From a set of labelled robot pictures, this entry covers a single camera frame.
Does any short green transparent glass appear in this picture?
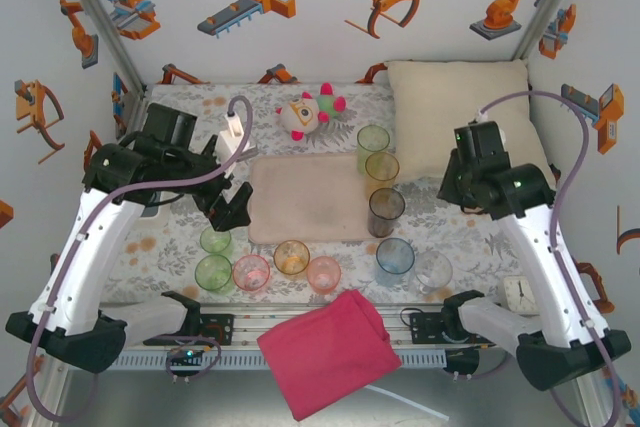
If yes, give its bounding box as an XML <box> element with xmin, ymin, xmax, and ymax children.
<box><xmin>199</xmin><ymin>226</ymin><xmax>234</xmax><ymax>256</ymax></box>
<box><xmin>194</xmin><ymin>253</ymin><xmax>234</xmax><ymax>292</ymax></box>

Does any short pink transparent glass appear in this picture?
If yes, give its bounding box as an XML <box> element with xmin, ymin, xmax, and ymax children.
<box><xmin>232</xmin><ymin>254</ymin><xmax>272</xmax><ymax>292</ymax></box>

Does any tall grey transparent glass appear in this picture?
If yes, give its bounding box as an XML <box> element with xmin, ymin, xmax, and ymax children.
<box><xmin>367</xmin><ymin>187</ymin><xmax>407</xmax><ymax>239</ymax></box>

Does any tall orange transparent glass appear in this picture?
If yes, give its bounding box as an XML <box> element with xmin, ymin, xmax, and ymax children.
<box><xmin>364</xmin><ymin>151</ymin><xmax>401</xmax><ymax>193</ymax></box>

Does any short orange transparent glass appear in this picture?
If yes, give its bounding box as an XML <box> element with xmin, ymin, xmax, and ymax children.
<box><xmin>273</xmin><ymin>239</ymin><xmax>312</xmax><ymax>277</ymax></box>

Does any tall clear transparent glass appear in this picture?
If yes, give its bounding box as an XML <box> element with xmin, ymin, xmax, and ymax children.
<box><xmin>412</xmin><ymin>250</ymin><xmax>454</xmax><ymax>297</ymax></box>

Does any tall blue transparent glass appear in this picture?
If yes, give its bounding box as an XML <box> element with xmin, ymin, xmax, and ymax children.
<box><xmin>374</xmin><ymin>237</ymin><xmax>416</xmax><ymax>288</ymax></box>

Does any tall green transparent glass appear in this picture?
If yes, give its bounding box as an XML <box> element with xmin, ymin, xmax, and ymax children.
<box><xmin>356</xmin><ymin>124</ymin><xmax>391</xmax><ymax>173</ymax></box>

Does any short salmon transparent glass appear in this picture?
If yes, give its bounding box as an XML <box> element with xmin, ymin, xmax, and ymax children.
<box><xmin>305</xmin><ymin>255</ymin><xmax>343</xmax><ymax>294</ymax></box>

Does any floral patterned tablecloth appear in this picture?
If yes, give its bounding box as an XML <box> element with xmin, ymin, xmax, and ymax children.
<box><xmin>94</xmin><ymin>81</ymin><xmax>556</xmax><ymax>306</ymax></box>

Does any beige mat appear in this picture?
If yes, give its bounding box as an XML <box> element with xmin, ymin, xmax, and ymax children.
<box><xmin>247</xmin><ymin>152</ymin><xmax>396</xmax><ymax>244</ymax></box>

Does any cream pillow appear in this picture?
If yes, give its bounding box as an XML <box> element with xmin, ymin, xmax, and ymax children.
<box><xmin>384</xmin><ymin>59</ymin><xmax>559</xmax><ymax>186</ymax></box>

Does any white alarm clock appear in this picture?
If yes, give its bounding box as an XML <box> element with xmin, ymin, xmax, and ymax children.
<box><xmin>501</xmin><ymin>274</ymin><xmax>540</xmax><ymax>314</ymax></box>

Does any white pink green plush toy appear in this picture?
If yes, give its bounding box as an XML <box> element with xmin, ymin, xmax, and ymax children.
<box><xmin>275</xmin><ymin>81</ymin><xmax>347</xmax><ymax>142</ymax></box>

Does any small black controller board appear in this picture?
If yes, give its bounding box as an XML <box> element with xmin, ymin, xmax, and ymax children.
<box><xmin>167</xmin><ymin>344</ymin><xmax>206</xmax><ymax>364</ymax></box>

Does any red folded cloth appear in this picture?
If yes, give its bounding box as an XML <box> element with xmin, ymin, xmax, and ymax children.
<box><xmin>256</xmin><ymin>289</ymin><xmax>404</xmax><ymax>422</ymax></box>

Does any thin white strip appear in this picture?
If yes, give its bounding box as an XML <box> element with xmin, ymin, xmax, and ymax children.
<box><xmin>367</xmin><ymin>385</ymin><xmax>451</xmax><ymax>421</ymax></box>

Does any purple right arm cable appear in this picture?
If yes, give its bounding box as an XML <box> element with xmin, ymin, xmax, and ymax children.
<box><xmin>447</xmin><ymin>90</ymin><xmax>626</xmax><ymax>427</ymax></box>

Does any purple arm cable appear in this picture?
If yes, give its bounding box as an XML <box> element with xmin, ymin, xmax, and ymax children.
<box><xmin>447</xmin><ymin>90</ymin><xmax>626</xmax><ymax>427</ymax></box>
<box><xmin>24</xmin><ymin>95</ymin><xmax>254</xmax><ymax>422</ymax></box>

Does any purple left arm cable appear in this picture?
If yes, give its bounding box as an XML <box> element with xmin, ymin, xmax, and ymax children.
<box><xmin>24</xmin><ymin>95</ymin><xmax>254</xmax><ymax>422</ymax></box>

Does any aluminium table rail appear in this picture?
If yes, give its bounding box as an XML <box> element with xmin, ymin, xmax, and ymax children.
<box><xmin>47</xmin><ymin>302</ymin><xmax>594</xmax><ymax>354</ymax></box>

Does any white slotted cable duct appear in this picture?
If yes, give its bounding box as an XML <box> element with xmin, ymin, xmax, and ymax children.
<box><xmin>67</xmin><ymin>349</ymin><xmax>449</xmax><ymax>371</ymax></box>

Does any aluminium frame post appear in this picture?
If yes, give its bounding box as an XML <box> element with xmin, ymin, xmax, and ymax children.
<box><xmin>49</xmin><ymin>0</ymin><xmax>149</xmax><ymax>98</ymax></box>
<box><xmin>513</xmin><ymin>0</ymin><xmax>597</xmax><ymax>62</ymax></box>

